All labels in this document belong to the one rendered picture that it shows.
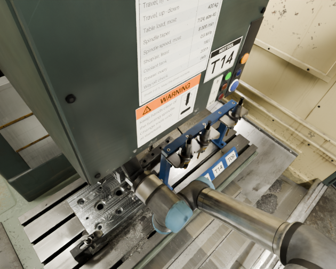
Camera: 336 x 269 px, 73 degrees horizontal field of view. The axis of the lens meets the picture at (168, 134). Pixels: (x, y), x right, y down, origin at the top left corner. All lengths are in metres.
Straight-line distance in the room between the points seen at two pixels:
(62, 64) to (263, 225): 0.50
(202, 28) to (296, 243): 0.42
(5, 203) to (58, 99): 1.48
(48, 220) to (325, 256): 1.04
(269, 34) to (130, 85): 1.10
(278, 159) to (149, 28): 1.38
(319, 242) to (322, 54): 0.93
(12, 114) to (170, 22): 0.87
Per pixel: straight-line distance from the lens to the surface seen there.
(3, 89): 1.02
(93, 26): 0.26
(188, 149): 0.88
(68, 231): 1.17
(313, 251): 0.51
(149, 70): 0.34
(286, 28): 1.32
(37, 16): 0.24
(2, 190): 1.78
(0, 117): 1.09
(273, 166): 1.57
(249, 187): 1.53
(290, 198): 1.68
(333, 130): 1.44
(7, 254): 1.54
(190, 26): 0.36
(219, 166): 1.25
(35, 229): 1.23
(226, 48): 0.48
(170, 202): 0.60
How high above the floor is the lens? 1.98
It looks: 52 degrees down
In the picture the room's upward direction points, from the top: 7 degrees clockwise
